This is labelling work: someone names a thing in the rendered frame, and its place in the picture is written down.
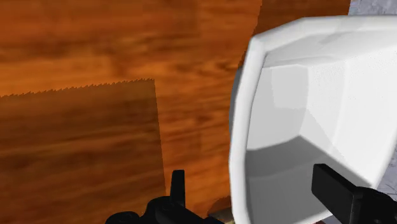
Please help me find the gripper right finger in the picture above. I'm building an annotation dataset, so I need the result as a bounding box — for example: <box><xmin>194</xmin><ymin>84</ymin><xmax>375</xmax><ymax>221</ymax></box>
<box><xmin>311</xmin><ymin>163</ymin><xmax>397</xmax><ymax>224</ymax></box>

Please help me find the white bowl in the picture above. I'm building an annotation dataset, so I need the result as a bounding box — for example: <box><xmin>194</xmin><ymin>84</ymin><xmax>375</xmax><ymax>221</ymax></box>
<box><xmin>228</xmin><ymin>15</ymin><xmax>397</xmax><ymax>224</ymax></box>

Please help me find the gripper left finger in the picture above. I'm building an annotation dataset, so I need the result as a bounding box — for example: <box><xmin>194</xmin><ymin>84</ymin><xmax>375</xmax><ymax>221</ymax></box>
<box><xmin>104</xmin><ymin>169</ymin><xmax>206</xmax><ymax>224</ymax></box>

